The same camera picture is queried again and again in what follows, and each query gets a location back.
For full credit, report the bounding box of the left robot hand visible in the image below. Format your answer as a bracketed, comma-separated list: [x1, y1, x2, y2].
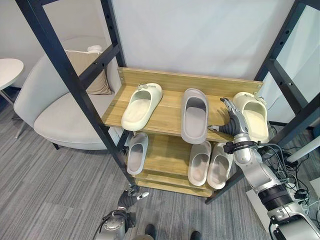
[117, 189, 150, 209]

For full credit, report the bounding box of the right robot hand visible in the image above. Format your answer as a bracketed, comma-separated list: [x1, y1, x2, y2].
[208, 97, 249, 138]

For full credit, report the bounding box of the cream slipper with bow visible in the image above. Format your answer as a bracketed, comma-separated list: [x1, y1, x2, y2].
[121, 82, 164, 132]
[232, 91, 271, 144]

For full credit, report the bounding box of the dark left robot foot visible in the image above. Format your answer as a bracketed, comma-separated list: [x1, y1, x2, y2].
[145, 223, 156, 240]

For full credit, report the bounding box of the grey slipper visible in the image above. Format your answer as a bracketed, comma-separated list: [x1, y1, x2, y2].
[180, 88, 210, 145]
[126, 132, 150, 176]

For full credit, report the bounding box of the beige slipper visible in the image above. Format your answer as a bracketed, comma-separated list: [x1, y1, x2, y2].
[187, 140, 213, 187]
[207, 142, 234, 190]

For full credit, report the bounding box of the wooden shelf board with backstop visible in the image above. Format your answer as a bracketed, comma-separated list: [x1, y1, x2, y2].
[103, 66, 264, 143]

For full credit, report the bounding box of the white table leg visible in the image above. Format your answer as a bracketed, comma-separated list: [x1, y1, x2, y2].
[286, 136, 320, 163]

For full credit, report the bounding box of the light grey armchair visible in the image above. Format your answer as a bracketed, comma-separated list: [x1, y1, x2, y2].
[13, 37, 123, 151]

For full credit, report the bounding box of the beige cushion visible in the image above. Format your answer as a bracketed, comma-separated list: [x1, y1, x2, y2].
[64, 49, 113, 96]

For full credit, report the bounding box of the white round side table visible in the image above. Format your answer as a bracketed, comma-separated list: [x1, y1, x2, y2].
[0, 58, 25, 106]

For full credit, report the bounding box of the black cable bundle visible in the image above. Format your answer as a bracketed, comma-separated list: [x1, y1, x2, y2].
[258, 122, 320, 216]

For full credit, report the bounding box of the black metal shoe rack frame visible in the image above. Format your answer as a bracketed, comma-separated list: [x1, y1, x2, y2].
[14, 0, 320, 205]

